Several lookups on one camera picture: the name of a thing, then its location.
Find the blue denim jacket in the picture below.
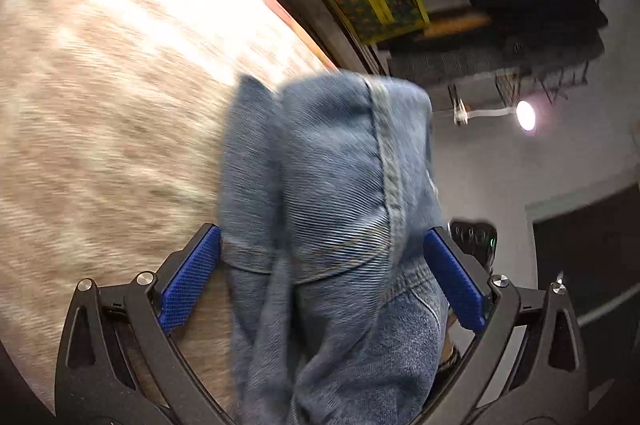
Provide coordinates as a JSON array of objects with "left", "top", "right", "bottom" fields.
[{"left": 219, "top": 72, "right": 448, "bottom": 424}]

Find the black metal clothes rack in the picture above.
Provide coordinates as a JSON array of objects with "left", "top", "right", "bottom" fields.
[{"left": 249, "top": 0, "right": 616, "bottom": 126}]

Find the white clip lamp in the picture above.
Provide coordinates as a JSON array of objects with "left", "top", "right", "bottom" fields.
[{"left": 454, "top": 100, "right": 537, "bottom": 132}]

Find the grey plaid hanging coat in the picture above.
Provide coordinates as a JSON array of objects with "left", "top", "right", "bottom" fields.
[{"left": 388, "top": 30, "right": 604, "bottom": 88}]

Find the yellow hanging scarf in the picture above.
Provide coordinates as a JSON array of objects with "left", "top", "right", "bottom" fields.
[{"left": 423, "top": 12, "right": 491, "bottom": 38}]

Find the beige checked bed mattress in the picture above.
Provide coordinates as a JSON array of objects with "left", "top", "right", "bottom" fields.
[{"left": 1, "top": 0, "right": 331, "bottom": 405}]

